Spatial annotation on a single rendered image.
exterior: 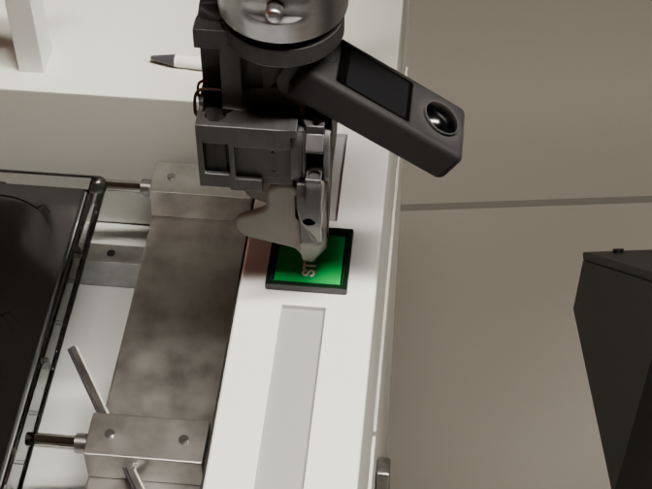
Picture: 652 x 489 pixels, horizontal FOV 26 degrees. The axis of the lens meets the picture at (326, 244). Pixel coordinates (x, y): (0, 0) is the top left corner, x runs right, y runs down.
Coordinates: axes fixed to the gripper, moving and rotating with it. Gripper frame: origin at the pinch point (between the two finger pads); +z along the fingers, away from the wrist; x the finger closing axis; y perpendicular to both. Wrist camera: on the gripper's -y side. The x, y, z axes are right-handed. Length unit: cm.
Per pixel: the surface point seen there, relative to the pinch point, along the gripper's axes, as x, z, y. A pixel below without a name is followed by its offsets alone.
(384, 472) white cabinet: -5.5, 35.8, -5.2
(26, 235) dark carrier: -6.0, 7.9, 23.1
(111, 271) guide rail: -8.0, 13.9, 17.7
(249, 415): 13.2, 1.8, 3.2
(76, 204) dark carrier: -9.5, 7.9, 20.0
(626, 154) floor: -114, 98, -41
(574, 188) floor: -105, 98, -32
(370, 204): -5.9, 1.8, -3.0
